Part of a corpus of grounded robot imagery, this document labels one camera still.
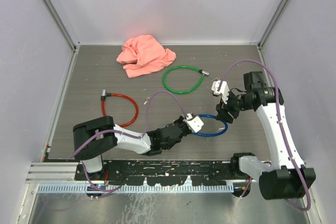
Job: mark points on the red cable lock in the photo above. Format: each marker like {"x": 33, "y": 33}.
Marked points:
{"x": 105, "y": 94}

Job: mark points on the blue cable lock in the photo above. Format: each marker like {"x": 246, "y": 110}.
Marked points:
{"x": 221, "y": 132}

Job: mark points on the slotted cable duct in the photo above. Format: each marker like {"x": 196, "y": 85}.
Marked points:
{"x": 186, "y": 188}

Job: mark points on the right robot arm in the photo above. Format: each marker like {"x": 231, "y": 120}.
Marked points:
{"x": 287, "y": 177}

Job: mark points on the pink cloth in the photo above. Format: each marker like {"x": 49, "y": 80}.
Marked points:
{"x": 144, "y": 55}

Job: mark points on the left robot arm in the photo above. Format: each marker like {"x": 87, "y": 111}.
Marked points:
{"x": 95, "y": 137}

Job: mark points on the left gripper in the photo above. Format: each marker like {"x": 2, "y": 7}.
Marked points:
{"x": 180, "y": 119}

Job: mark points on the green cable lock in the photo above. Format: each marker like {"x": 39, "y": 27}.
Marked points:
{"x": 201, "y": 71}

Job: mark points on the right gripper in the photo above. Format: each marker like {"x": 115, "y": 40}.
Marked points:
{"x": 222, "y": 109}

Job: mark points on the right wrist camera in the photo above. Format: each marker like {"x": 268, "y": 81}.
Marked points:
{"x": 220, "y": 89}

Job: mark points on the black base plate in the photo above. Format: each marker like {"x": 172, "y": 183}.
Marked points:
{"x": 166, "y": 172}

